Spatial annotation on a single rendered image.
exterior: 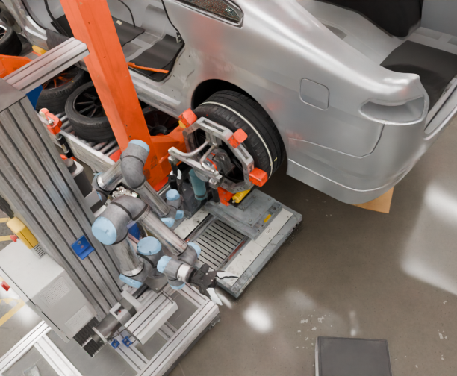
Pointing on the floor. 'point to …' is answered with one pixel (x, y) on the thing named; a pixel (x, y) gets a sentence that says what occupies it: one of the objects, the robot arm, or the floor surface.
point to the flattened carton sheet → (382, 204)
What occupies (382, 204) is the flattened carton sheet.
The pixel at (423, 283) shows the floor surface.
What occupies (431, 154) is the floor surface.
